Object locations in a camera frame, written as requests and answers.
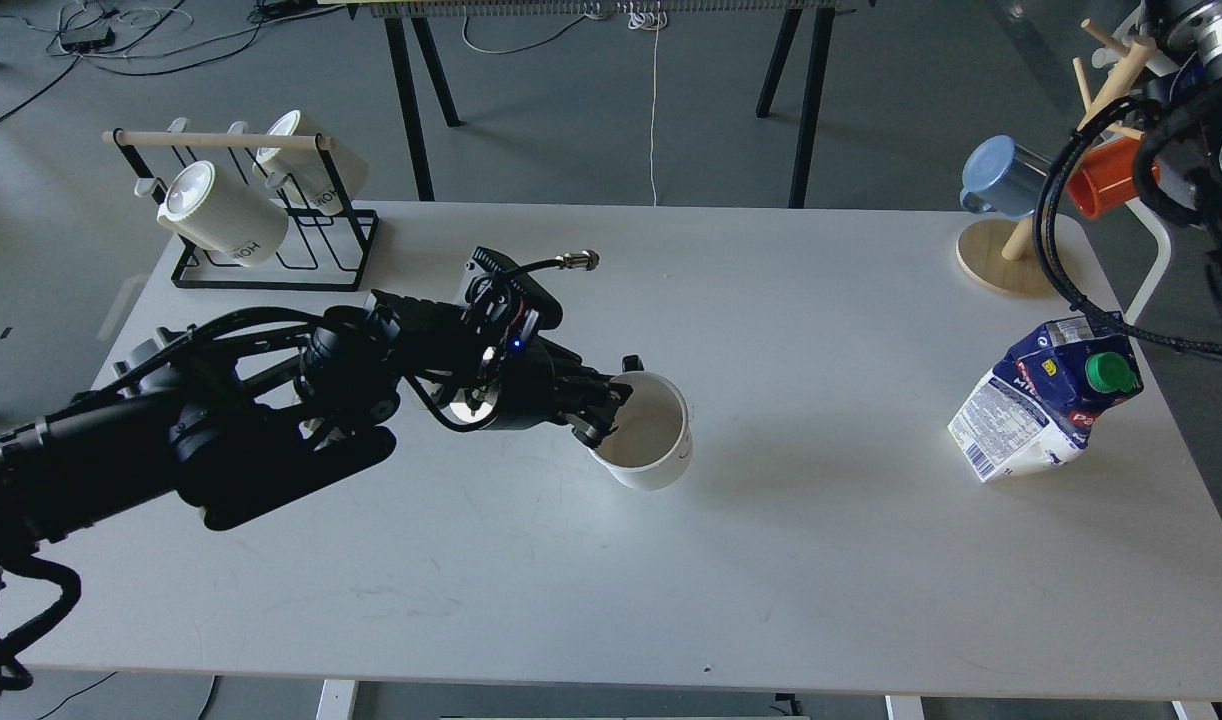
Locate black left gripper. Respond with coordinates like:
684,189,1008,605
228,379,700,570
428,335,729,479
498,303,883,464
402,247,644,447

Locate white enamel mug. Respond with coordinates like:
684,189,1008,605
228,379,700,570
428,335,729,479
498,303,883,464
588,372,694,491

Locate blue white milk carton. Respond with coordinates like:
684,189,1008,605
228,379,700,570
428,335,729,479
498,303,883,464
946,315,1143,483

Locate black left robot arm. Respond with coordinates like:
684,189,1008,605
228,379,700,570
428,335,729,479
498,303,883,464
0,247,633,696

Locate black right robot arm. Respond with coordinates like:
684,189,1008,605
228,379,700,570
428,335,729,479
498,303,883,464
1030,1,1222,363

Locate white mug rear on rack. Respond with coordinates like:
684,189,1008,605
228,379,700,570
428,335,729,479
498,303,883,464
255,141,370,218

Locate white mug on rack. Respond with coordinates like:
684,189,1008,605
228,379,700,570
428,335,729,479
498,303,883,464
255,141,370,218
155,160,288,266

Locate wooden mug tree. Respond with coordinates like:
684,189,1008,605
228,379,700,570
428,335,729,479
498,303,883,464
957,18,1158,297

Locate black legged background table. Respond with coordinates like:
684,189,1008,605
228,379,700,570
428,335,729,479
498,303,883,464
301,0,877,210

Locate blue mug on tree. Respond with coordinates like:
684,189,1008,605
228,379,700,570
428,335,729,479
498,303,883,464
959,134,1053,222

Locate white mug front on rack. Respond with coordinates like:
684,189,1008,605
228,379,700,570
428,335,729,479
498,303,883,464
155,160,288,266

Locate orange mug on tree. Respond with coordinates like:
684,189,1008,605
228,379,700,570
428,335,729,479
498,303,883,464
1064,137,1143,220

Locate white hanging cable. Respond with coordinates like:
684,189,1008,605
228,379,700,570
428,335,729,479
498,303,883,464
628,9,671,207

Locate black wire mug rack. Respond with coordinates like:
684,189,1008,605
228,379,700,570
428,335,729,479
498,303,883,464
101,120,381,292

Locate white chair frame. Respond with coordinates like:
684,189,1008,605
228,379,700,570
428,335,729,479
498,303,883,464
1123,199,1173,324

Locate black floor cables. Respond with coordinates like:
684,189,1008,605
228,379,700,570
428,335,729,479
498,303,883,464
0,0,352,137

